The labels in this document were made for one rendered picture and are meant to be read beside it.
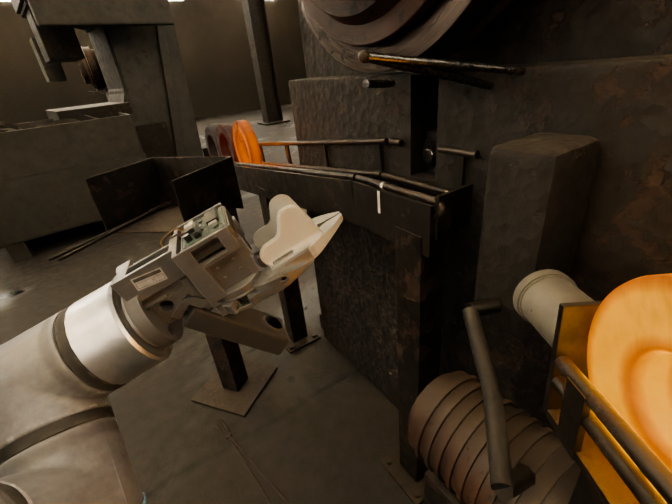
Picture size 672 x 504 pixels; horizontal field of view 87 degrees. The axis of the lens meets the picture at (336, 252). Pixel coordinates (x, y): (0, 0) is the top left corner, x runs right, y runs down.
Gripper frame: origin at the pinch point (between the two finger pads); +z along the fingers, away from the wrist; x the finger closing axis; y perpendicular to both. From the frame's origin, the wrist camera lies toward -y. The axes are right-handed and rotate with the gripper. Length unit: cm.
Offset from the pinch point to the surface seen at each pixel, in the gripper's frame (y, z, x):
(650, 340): -4.9, 10.5, -23.5
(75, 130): 21, -81, 238
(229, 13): 102, 168, 1075
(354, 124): -3.5, 20.0, 40.6
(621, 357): -7.7, 10.1, -22.2
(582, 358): -11.3, 10.2, -19.2
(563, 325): -7.7, 9.7, -18.2
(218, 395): -61, -49, 56
